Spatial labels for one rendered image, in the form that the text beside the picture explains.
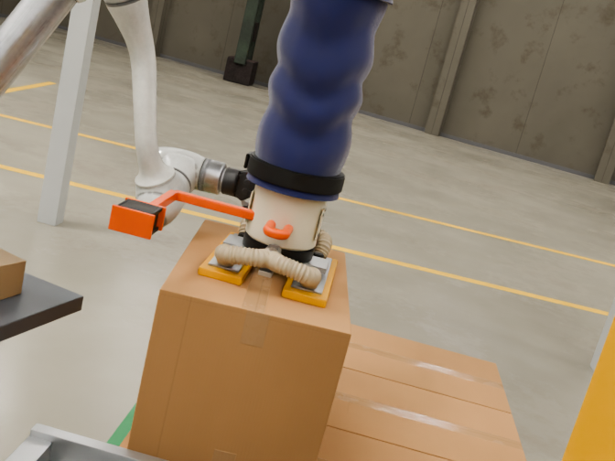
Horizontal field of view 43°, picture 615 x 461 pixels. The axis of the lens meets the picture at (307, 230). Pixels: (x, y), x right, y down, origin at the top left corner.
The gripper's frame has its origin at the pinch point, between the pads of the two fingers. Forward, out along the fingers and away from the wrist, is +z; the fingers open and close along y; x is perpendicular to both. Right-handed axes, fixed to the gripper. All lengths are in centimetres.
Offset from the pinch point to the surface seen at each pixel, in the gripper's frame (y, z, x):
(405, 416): 54, 44, -2
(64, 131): 48, -165, -241
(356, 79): -35.4, 9.2, 30.7
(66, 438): 46, -29, 65
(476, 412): 54, 66, -17
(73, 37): -7, -168, -242
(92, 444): 46, -24, 64
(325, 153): -18.7, 6.6, 34.3
